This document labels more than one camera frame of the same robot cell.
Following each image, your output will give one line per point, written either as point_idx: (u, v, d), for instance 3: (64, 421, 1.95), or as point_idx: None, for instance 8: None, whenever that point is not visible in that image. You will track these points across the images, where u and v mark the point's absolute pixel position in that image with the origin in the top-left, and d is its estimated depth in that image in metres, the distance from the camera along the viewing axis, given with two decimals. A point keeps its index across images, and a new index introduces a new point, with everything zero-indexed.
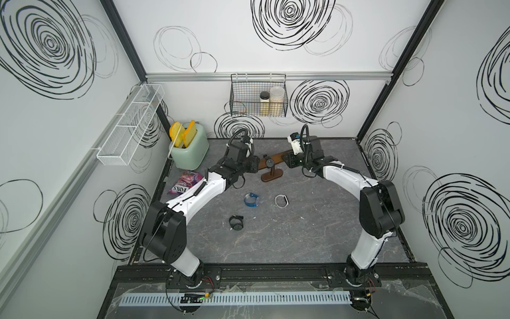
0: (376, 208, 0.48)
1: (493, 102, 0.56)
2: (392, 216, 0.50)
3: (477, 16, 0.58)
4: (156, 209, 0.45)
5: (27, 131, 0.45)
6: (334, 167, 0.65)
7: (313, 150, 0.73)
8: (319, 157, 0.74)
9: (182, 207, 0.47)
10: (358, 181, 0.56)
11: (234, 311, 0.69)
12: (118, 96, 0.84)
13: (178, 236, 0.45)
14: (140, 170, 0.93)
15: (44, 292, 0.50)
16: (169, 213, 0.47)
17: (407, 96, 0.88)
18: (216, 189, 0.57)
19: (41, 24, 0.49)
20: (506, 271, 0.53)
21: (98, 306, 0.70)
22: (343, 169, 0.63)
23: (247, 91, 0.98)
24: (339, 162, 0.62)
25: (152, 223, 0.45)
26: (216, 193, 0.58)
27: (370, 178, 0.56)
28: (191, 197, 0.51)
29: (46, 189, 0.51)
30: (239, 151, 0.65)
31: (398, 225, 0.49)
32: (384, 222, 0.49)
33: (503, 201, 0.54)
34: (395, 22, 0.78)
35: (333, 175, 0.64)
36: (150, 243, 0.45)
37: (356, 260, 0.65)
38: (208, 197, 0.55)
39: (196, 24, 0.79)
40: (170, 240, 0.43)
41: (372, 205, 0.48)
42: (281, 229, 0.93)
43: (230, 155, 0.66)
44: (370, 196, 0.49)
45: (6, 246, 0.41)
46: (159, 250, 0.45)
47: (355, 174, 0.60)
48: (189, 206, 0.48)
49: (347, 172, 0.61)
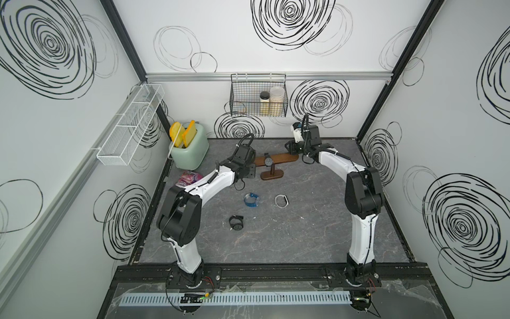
0: (360, 191, 0.55)
1: (493, 102, 0.56)
2: (372, 199, 0.57)
3: (477, 16, 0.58)
4: (174, 193, 0.49)
5: (26, 131, 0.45)
6: (328, 152, 0.71)
7: (312, 137, 0.79)
8: (317, 144, 0.80)
9: (198, 191, 0.52)
10: (346, 167, 0.62)
11: (234, 311, 0.69)
12: (118, 96, 0.84)
13: (194, 218, 0.49)
14: (140, 170, 0.93)
15: (43, 292, 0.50)
16: (186, 197, 0.51)
17: (407, 96, 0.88)
18: (226, 180, 0.62)
19: (40, 24, 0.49)
20: (506, 271, 0.53)
21: (98, 305, 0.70)
22: (337, 155, 0.69)
23: (247, 91, 0.98)
24: (333, 148, 0.73)
25: (169, 207, 0.49)
26: (225, 185, 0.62)
27: (358, 164, 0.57)
28: (205, 184, 0.55)
29: (46, 190, 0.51)
30: (248, 151, 0.74)
31: (380, 207, 0.56)
32: (367, 203, 0.56)
33: (503, 201, 0.54)
34: (395, 22, 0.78)
35: (327, 161, 0.71)
36: (166, 226, 0.49)
37: (354, 255, 0.66)
38: (220, 187, 0.61)
39: (196, 25, 0.79)
40: (187, 221, 0.47)
41: (356, 190, 0.55)
42: (281, 229, 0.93)
43: (238, 155, 0.73)
44: (354, 178, 0.56)
45: (6, 246, 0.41)
46: (174, 232, 0.48)
47: (346, 160, 0.65)
48: (204, 191, 0.53)
49: (340, 159, 0.66)
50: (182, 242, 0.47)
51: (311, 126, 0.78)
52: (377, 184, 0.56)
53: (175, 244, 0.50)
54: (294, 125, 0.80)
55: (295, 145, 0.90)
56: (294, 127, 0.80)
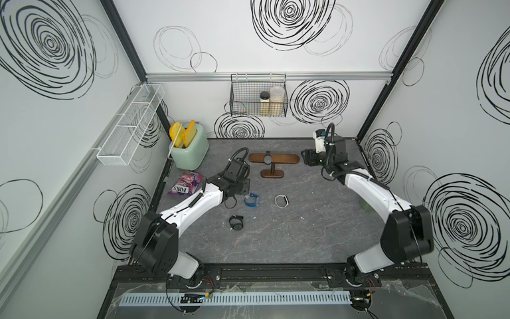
0: (407, 237, 0.43)
1: (493, 102, 0.56)
2: (418, 242, 0.46)
3: (476, 17, 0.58)
4: (149, 220, 0.44)
5: (26, 131, 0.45)
6: (360, 177, 0.58)
7: (337, 152, 0.66)
8: (341, 161, 0.66)
9: (176, 219, 0.46)
10: (386, 201, 0.50)
11: (234, 311, 0.69)
12: (118, 96, 0.84)
13: (170, 248, 0.43)
14: (140, 170, 0.93)
15: (44, 292, 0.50)
16: (163, 224, 0.46)
17: (407, 96, 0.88)
18: (211, 201, 0.56)
19: (41, 24, 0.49)
20: (506, 271, 0.53)
21: (98, 306, 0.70)
22: (370, 181, 0.56)
23: (247, 91, 0.98)
24: (367, 173, 0.59)
25: (143, 234, 0.44)
26: (210, 206, 0.57)
27: (401, 200, 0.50)
28: (184, 209, 0.49)
29: (46, 190, 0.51)
30: (239, 167, 0.67)
31: (425, 254, 0.44)
32: (411, 249, 0.43)
33: (503, 201, 0.54)
34: (396, 22, 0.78)
35: (357, 185, 0.58)
36: (139, 256, 0.44)
37: (361, 264, 0.64)
38: (202, 209, 0.54)
39: (196, 25, 0.79)
40: (161, 252, 0.42)
41: (402, 234, 0.43)
42: (281, 229, 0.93)
43: (230, 170, 0.67)
44: (400, 222, 0.44)
45: (6, 246, 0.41)
46: (147, 262, 0.43)
47: (384, 190, 0.53)
48: (182, 218, 0.47)
49: (375, 187, 0.54)
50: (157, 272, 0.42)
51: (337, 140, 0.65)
52: (426, 225, 0.44)
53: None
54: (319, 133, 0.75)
55: (315, 155, 0.78)
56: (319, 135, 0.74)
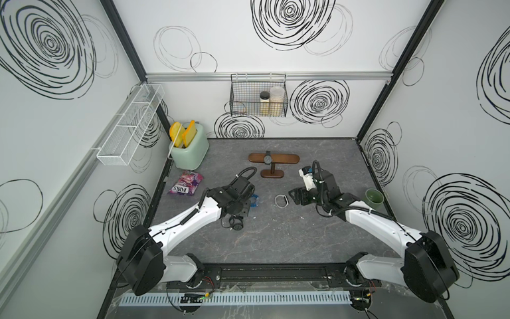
0: (431, 272, 0.40)
1: (493, 102, 0.56)
2: (441, 274, 0.43)
3: (476, 17, 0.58)
4: (136, 234, 0.42)
5: (26, 131, 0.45)
6: (360, 211, 0.57)
7: (329, 189, 0.65)
8: (335, 195, 0.65)
9: (163, 238, 0.43)
10: (396, 233, 0.48)
11: (234, 311, 0.69)
12: (118, 96, 0.84)
13: (153, 267, 0.41)
14: (140, 170, 0.93)
15: (44, 293, 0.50)
16: (149, 241, 0.44)
17: (407, 95, 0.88)
18: (204, 219, 0.52)
19: (41, 24, 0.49)
20: (506, 271, 0.53)
21: (99, 306, 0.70)
22: (371, 214, 0.55)
23: (247, 91, 0.98)
24: (367, 207, 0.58)
25: (128, 248, 0.42)
26: (204, 223, 0.53)
27: (412, 231, 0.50)
28: (175, 227, 0.46)
29: (46, 190, 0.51)
30: (245, 185, 0.64)
31: (451, 282, 0.42)
32: (438, 284, 0.40)
33: (504, 201, 0.54)
34: (396, 22, 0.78)
35: (358, 220, 0.56)
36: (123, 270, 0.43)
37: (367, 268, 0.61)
38: (194, 227, 0.50)
39: (196, 25, 0.79)
40: (142, 270, 0.40)
41: (425, 270, 0.40)
42: (281, 229, 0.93)
43: (235, 186, 0.64)
44: (418, 256, 0.41)
45: (6, 246, 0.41)
46: (130, 278, 0.42)
47: (389, 222, 0.51)
48: (170, 238, 0.44)
49: (379, 220, 0.52)
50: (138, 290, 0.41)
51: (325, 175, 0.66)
52: (443, 251, 0.42)
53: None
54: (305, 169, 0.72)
55: (307, 194, 0.75)
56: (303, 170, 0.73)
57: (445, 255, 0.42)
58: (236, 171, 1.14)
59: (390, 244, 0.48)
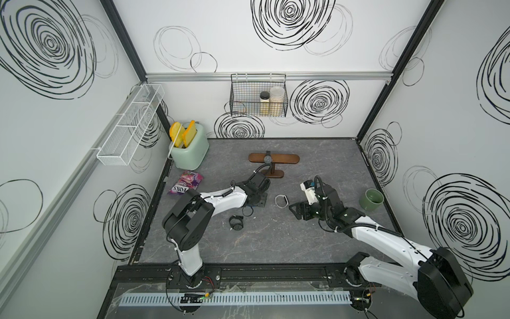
0: (445, 290, 0.40)
1: (493, 102, 0.56)
2: (456, 292, 0.42)
3: (476, 16, 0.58)
4: (190, 196, 0.50)
5: (25, 131, 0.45)
6: (366, 228, 0.56)
7: (333, 204, 0.63)
8: (340, 211, 0.64)
9: (212, 200, 0.53)
10: (405, 250, 0.47)
11: (234, 311, 0.69)
12: (118, 96, 0.84)
13: (201, 226, 0.48)
14: (140, 171, 0.93)
15: (44, 292, 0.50)
16: (198, 204, 0.52)
17: (407, 95, 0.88)
18: (238, 199, 0.63)
19: (41, 24, 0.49)
20: (506, 271, 0.53)
21: (98, 306, 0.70)
22: (378, 230, 0.54)
23: (247, 91, 0.98)
24: (373, 222, 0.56)
25: (180, 208, 0.50)
26: (235, 204, 0.63)
27: (423, 250, 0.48)
28: (219, 197, 0.56)
29: (46, 190, 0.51)
30: (263, 180, 0.76)
31: (467, 300, 0.41)
32: (454, 304, 0.40)
33: (503, 201, 0.54)
34: (395, 22, 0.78)
35: (364, 237, 0.55)
36: (171, 228, 0.48)
37: (368, 269, 0.62)
38: (230, 203, 0.60)
39: (196, 25, 0.79)
40: (194, 226, 0.47)
41: (439, 289, 0.39)
42: (281, 229, 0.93)
43: (254, 181, 0.75)
44: (431, 276, 0.41)
45: (6, 246, 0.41)
46: (177, 234, 0.47)
47: (398, 238, 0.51)
48: (217, 202, 0.54)
49: (388, 236, 0.52)
50: (183, 247, 0.46)
51: (328, 190, 0.66)
52: (454, 265, 0.42)
53: (177, 250, 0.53)
54: (305, 182, 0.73)
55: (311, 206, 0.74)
56: (305, 183, 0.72)
57: (456, 270, 0.41)
58: (236, 171, 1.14)
59: (400, 261, 0.48)
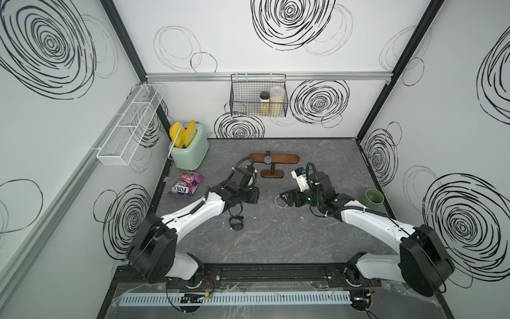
0: (426, 265, 0.41)
1: (493, 102, 0.56)
2: (439, 268, 0.43)
3: (477, 16, 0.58)
4: (149, 223, 0.44)
5: (25, 131, 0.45)
6: (354, 210, 0.58)
7: (325, 189, 0.65)
8: (331, 197, 0.66)
9: (176, 224, 0.46)
10: (390, 229, 0.49)
11: (234, 311, 0.69)
12: (118, 96, 0.84)
13: (167, 255, 0.43)
14: (140, 171, 0.93)
15: (44, 293, 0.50)
16: (163, 228, 0.46)
17: (407, 95, 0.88)
18: (214, 209, 0.57)
19: (41, 24, 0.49)
20: (506, 271, 0.53)
21: (98, 306, 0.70)
22: (366, 212, 0.56)
23: (247, 91, 0.98)
24: (360, 204, 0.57)
25: (141, 238, 0.44)
26: (212, 214, 0.57)
27: (406, 226, 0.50)
28: (186, 216, 0.49)
29: (46, 190, 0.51)
30: (244, 177, 0.67)
31: (447, 278, 0.42)
32: (435, 278, 0.41)
33: (503, 201, 0.54)
34: (396, 22, 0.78)
35: (351, 219, 0.57)
36: (135, 260, 0.43)
37: (364, 267, 0.62)
38: (203, 216, 0.53)
39: (196, 25, 0.79)
40: (157, 257, 0.42)
41: (421, 264, 0.41)
42: (281, 229, 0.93)
43: (233, 179, 0.66)
44: (412, 250, 0.42)
45: (6, 246, 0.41)
46: (143, 266, 0.42)
47: (384, 218, 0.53)
48: (184, 224, 0.47)
49: (374, 217, 0.53)
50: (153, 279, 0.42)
51: (320, 176, 0.67)
52: (437, 245, 0.43)
53: None
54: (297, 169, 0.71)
55: (303, 195, 0.74)
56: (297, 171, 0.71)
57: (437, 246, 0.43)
58: None
59: (385, 240, 0.49)
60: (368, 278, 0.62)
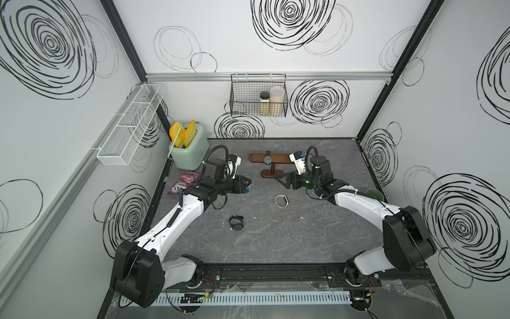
0: (406, 242, 0.43)
1: (493, 102, 0.56)
2: (420, 248, 0.45)
3: (477, 17, 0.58)
4: (125, 249, 0.41)
5: (25, 131, 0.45)
6: (346, 192, 0.61)
7: (323, 173, 0.67)
8: (328, 181, 0.68)
9: (155, 244, 0.43)
10: (376, 209, 0.51)
11: (234, 312, 0.69)
12: (118, 96, 0.84)
13: (153, 278, 0.41)
14: (140, 171, 0.93)
15: (43, 293, 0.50)
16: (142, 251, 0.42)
17: (407, 96, 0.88)
18: (194, 212, 0.54)
19: (41, 24, 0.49)
20: (506, 271, 0.53)
21: (98, 306, 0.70)
22: (357, 195, 0.59)
23: (247, 91, 0.98)
24: (352, 187, 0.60)
25: (121, 267, 0.40)
26: (193, 217, 0.54)
27: (391, 207, 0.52)
28: (164, 230, 0.46)
29: (46, 190, 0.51)
30: (216, 169, 0.62)
31: (429, 257, 0.44)
32: (414, 255, 0.43)
33: (503, 201, 0.54)
34: (396, 22, 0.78)
35: (342, 202, 0.61)
36: (122, 288, 0.41)
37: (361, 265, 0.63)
38: (184, 222, 0.51)
39: (196, 25, 0.79)
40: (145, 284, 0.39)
41: (400, 239, 0.43)
42: (281, 229, 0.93)
43: (207, 174, 0.62)
44: (394, 226, 0.44)
45: (6, 246, 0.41)
46: (132, 294, 0.40)
47: (372, 200, 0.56)
48: (163, 240, 0.44)
49: (364, 199, 0.56)
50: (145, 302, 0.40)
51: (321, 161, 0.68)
52: (420, 226, 0.45)
53: None
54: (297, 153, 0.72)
55: (299, 179, 0.76)
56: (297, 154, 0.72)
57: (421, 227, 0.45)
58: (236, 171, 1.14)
59: (371, 220, 0.52)
60: (366, 275, 0.62)
